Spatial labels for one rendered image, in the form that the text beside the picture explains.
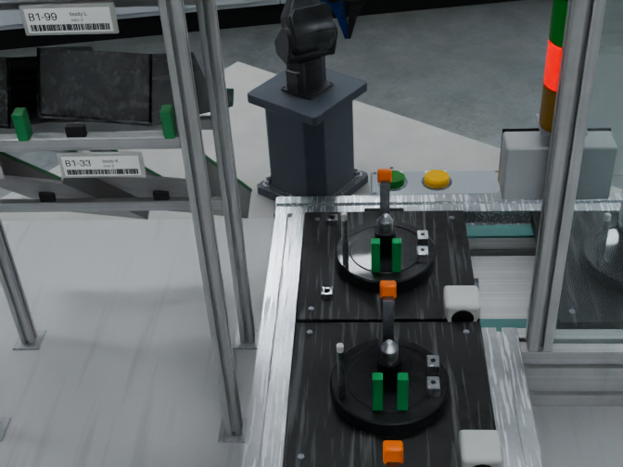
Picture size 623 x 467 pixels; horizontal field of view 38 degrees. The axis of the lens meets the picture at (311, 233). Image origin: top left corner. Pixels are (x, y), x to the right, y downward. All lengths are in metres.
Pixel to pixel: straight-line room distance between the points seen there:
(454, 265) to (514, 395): 0.24
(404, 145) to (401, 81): 2.07
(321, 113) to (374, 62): 2.51
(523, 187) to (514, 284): 0.31
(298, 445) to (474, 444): 0.20
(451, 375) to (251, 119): 0.89
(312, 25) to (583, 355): 0.64
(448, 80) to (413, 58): 0.24
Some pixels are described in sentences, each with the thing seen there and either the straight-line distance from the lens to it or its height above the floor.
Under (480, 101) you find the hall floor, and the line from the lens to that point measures 3.67.
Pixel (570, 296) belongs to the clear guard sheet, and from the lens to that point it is 1.15.
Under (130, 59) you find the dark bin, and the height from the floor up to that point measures 1.37.
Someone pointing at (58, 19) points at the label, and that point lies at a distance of 0.89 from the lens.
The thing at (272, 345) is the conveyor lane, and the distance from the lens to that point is 1.18.
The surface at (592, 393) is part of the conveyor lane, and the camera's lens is 1.26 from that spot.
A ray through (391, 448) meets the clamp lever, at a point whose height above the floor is 1.07.
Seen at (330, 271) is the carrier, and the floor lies 0.97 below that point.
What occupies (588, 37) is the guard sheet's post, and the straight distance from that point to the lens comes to 0.94.
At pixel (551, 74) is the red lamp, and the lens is 0.99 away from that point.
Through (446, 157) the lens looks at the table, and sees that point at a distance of 1.71.
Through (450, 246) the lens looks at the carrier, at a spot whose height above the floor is 0.97.
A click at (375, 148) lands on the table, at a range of 1.74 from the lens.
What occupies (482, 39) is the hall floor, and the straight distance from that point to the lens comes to 4.17.
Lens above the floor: 1.78
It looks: 37 degrees down
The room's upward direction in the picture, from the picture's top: 3 degrees counter-clockwise
